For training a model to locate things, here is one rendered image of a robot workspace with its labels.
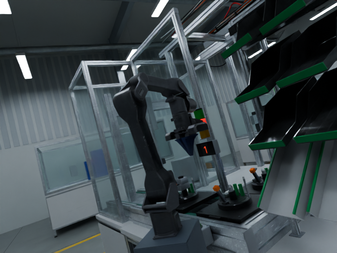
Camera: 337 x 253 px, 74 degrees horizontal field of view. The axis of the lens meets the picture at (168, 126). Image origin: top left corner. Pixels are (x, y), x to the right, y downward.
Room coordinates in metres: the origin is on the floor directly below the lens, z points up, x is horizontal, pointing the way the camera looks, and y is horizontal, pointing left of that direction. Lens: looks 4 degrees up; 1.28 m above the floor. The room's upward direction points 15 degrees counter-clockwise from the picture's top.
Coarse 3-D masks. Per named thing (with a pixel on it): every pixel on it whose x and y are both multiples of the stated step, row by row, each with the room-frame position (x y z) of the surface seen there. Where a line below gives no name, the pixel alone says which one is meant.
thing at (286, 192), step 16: (288, 144) 0.80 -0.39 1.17; (304, 144) 0.75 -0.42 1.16; (320, 144) 0.69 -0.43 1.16; (272, 160) 0.77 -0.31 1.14; (288, 160) 0.77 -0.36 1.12; (304, 160) 0.71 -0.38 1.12; (272, 176) 0.76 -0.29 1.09; (288, 176) 0.74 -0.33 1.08; (304, 176) 0.64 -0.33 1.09; (272, 192) 0.76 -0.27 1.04; (288, 192) 0.71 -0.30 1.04; (304, 192) 0.64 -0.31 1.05; (272, 208) 0.72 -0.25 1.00; (288, 208) 0.68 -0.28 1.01; (304, 208) 0.63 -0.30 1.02
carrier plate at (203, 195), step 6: (198, 192) 1.30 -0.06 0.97; (204, 192) 1.27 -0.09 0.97; (210, 192) 1.23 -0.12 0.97; (216, 192) 1.20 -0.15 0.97; (198, 198) 1.18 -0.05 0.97; (204, 198) 1.15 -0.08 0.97; (210, 198) 1.17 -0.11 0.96; (180, 204) 1.16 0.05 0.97; (186, 204) 1.13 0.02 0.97; (192, 204) 1.11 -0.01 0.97; (198, 204) 1.12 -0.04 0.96; (180, 210) 1.08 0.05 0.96; (186, 210) 1.08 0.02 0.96
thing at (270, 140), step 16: (304, 80) 0.76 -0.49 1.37; (288, 96) 0.84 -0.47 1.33; (304, 96) 0.69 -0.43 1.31; (272, 112) 0.81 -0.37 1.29; (288, 112) 0.80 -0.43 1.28; (304, 112) 0.68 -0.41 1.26; (272, 128) 0.78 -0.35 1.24; (288, 128) 0.71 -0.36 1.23; (256, 144) 0.71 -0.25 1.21; (272, 144) 0.66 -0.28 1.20
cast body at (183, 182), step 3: (180, 177) 1.22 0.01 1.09; (183, 177) 1.23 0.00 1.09; (186, 177) 1.23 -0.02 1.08; (177, 180) 1.23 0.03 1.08; (180, 180) 1.21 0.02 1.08; (183, 180) 1.21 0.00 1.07; (186, 180) 1.22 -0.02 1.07; (177, 183) 1.24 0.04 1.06; (180, 183) 1.21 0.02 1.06; (183, 183) 1.21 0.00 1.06; (186, 183) 1.22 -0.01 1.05; (189, 183) 1.23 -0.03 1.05; (180, 186) 1.20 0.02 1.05; (183, 186) 1.21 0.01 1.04; (186, 186) 1.22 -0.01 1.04; (189, 186) 1.23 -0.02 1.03; (180, 189) 1.20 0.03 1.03; (183, 189) 1.20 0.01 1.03
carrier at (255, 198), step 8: (240, 184) 0.96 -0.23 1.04; (232, 192) 0.94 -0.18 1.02; (240, 192) 0.96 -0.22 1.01; (248, 192) 0.92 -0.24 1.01; (232, 200) 0.94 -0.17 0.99; (240, 200) 0.91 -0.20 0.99; (248, 200) 0.90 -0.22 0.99; (256, 200) 0.92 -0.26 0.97; (208, 208) 0.99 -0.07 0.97; (216, 208) 0.96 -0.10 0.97; (224, 208) 0.91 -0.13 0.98; (232, 208) 0.89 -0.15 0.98; (240, 208) 0.88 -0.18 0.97; (248, 208) 0.86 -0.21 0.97; (256, 208) 0.84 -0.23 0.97; (200, 216) 0.96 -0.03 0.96; (208, 216) 0.92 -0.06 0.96; (224, 216) 0.85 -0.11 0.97; (232, 216) 0.83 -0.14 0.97; (240, 216) 0.81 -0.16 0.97; (248, 216) 0.81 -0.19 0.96
